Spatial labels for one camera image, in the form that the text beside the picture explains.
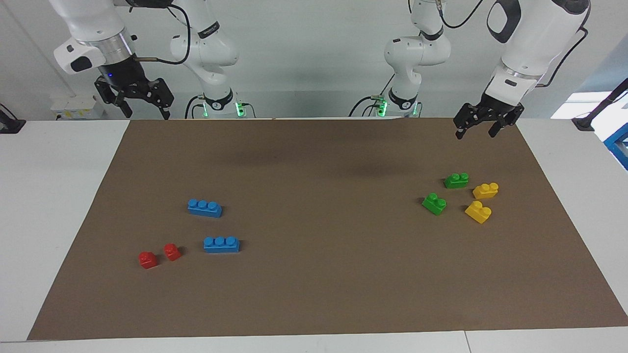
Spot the blue three-stud toy brick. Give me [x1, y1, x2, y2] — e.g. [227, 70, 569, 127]
[187, 199, 223, 218]
[203, 236, 241, 253]

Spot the white power socket box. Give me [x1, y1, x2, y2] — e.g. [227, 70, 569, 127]
[50, 95, 106, 120]

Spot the yellow two-stud toy brick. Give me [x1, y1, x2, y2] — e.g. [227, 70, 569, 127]
[465, 201, 492, 225]
[472, 182, 499, 200]

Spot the black angled stand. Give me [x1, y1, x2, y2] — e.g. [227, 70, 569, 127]
[572, 78, 628, 132]

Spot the black table clamp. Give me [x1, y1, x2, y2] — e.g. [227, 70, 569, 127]
[0, 104, 26, 134]

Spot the brown table mat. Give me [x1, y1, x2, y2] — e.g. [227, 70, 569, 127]
[27, 117, 628, 341]

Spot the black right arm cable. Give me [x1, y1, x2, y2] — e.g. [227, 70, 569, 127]
[125, 0, 192, 66]

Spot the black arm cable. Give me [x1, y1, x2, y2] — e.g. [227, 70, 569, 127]
[436, 0, 589, 89]
[125, 0, 192, 66]

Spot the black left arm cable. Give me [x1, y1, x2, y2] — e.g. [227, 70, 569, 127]
[436, 0, 589, 89]

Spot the black left base cable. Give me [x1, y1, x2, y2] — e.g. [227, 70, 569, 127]
[349, 74, 396, 118]

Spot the blue metal frame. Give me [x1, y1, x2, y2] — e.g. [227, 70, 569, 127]
[603, 123, 628, 171]

